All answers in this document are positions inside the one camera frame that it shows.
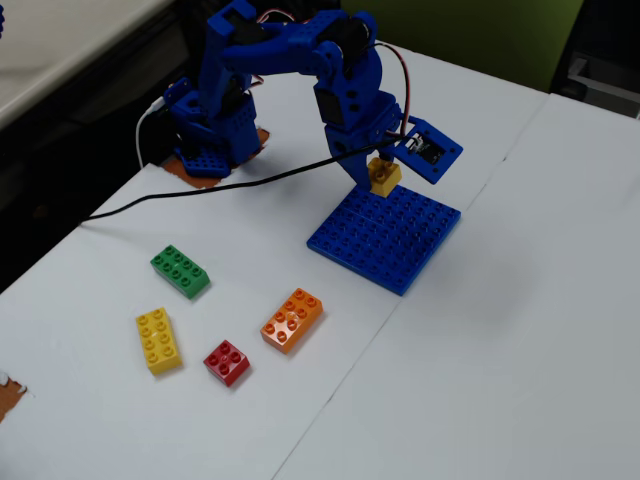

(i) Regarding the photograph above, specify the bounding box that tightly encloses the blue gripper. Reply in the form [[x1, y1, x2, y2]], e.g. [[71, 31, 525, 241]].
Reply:
[[313, 78, 404, 190]]

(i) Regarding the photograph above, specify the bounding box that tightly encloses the yellow 2x2 block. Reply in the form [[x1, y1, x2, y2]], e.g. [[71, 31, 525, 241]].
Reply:
[[367, 155, 403, 198]]

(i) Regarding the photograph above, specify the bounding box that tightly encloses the orange 2x4 block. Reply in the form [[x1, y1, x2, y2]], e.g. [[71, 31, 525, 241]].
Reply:
[[259, 287, 325, 356]]

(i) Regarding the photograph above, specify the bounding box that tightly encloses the green 2x4 block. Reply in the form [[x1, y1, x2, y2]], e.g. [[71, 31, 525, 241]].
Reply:
[[149, 244, 212, 301]]

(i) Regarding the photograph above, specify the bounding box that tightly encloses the red 2x2 block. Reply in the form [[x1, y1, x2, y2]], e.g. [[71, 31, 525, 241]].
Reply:
[[202, 339, 252, 388]]

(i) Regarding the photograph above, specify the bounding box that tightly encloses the yellow 2x4 block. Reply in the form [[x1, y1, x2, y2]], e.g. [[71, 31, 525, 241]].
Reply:
[[134, 306, 184, 377]]

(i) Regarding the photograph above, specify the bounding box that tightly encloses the green chair back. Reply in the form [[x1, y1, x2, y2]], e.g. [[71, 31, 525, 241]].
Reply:
[[339, 0, 586, 94]]

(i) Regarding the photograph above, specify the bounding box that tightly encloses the white board sheet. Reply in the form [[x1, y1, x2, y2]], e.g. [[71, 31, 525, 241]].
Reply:
[[272, 92, 640, 480], [0, 39, 551, 480]]

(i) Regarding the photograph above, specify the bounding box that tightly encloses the grey box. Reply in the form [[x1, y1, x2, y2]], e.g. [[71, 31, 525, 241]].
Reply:
[[566, 49, 640, 120]]

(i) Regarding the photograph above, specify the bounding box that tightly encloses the white side table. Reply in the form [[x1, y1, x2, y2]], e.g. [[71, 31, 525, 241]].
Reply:
[[0, 0, 169, 130]]

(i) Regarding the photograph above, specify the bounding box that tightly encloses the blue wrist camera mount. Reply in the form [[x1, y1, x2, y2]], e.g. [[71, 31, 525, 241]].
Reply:
[[393, 116, 465, 187]]

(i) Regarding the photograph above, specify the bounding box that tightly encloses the blue 8x8 base plate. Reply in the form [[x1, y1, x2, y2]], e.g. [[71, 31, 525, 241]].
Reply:
[[305, 182, 463, 298]]

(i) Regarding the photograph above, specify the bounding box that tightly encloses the red white servo wire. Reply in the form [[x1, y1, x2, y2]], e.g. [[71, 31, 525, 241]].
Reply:
[[372, 41, 419, 144]]

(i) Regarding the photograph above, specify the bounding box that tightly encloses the black cable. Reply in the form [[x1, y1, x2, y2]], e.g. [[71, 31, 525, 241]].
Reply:
[[79, 138, 406, 225]]

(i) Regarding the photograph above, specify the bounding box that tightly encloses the white cable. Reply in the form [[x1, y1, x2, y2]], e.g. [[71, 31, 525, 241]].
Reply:
[[135, 96, 167, 169]]

